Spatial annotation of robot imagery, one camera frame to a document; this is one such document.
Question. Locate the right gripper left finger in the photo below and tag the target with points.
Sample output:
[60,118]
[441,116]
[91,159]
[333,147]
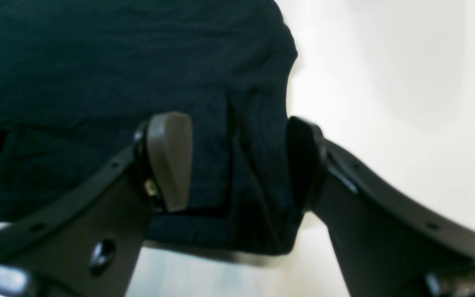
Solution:
[87,243]

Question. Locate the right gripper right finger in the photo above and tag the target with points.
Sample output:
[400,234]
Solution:
[386,244]

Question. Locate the black printed t-shirt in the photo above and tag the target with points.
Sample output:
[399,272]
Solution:
[78,76]

